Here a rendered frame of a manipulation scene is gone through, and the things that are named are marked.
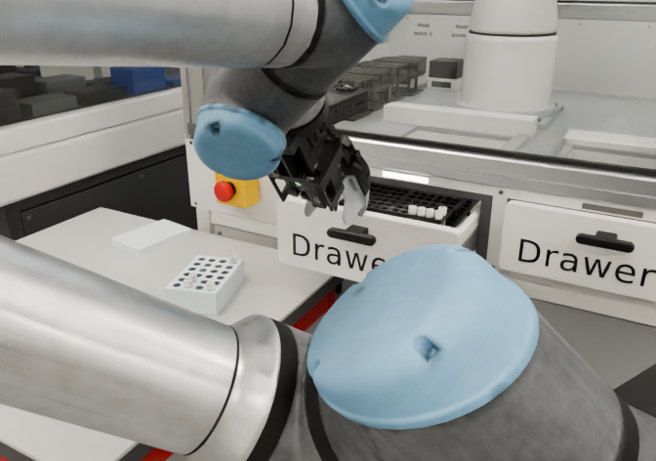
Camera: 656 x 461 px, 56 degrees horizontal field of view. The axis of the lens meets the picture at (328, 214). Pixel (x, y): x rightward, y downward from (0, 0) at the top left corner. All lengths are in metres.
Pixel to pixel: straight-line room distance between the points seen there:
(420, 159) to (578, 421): 0.71
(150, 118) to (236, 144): 1.18
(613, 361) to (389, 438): 0.78
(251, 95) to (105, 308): 0.21
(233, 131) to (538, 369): 0.28
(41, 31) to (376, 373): 0.22
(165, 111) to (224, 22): 1.35
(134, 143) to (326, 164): 0.99
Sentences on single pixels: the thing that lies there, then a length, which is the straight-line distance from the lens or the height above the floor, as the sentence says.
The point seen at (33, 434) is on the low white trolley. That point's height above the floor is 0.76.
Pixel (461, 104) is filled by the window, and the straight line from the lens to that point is 0.98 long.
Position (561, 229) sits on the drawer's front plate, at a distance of 0.96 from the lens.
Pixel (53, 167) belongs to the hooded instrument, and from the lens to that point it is 1.48.
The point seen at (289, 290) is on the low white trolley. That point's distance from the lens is 1.03.
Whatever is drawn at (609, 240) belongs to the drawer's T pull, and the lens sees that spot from 0.92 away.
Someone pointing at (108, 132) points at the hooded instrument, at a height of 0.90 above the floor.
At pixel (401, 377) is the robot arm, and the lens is 0.30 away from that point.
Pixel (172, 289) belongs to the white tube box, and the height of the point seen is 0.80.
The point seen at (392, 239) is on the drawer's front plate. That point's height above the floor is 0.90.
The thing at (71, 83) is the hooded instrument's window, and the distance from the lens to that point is 1.52.
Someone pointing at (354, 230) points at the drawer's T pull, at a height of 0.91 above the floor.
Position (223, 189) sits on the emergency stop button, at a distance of 1.13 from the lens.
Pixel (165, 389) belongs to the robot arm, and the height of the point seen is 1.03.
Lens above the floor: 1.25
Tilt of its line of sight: 22 degrees down
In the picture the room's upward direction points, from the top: straight up
